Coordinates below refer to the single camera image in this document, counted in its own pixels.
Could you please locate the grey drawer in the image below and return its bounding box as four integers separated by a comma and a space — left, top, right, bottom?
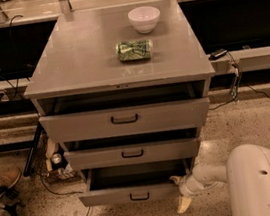
80, 157, 194, 207
64, 138, 200, 170
40, 97, 209, 143

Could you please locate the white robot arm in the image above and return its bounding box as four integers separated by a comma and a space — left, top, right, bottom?
171, 144, 270, 216

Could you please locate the grey bottom drawer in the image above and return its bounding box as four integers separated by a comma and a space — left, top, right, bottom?
80, 157, 194, 207

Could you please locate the black power adapter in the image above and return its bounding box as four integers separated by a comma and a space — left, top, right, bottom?
208, 48, 228, 61

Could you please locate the black cable at right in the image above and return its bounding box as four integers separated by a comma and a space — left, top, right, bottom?
200, 44, 270, 112

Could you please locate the white ceramic bowl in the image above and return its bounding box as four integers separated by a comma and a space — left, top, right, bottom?
128, 6, 160, 34

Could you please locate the grey middle drawer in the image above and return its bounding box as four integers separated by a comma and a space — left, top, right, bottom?
64, 138, 200, 170

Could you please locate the grey top drawer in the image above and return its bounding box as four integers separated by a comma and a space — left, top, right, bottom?
40, 97, 209, 143

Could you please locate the wire basket with items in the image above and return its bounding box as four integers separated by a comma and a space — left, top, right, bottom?
38, 137, 77, 183

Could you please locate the black office chair base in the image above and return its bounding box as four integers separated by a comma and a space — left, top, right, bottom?
0, 186, 23, 216

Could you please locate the grey drawer cabinet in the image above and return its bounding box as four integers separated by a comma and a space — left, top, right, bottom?
13, 0, 230, 196

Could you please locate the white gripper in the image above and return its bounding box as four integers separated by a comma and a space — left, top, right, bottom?
170, 170, 219, 214

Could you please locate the brown shoe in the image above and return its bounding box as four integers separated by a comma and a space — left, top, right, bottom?
0, 168, 21, 189

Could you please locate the black leaning bar left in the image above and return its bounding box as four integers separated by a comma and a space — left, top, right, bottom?
23, 123, 43, 177

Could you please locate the green soda can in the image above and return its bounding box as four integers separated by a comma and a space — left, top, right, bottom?
116, 39, 153, 62

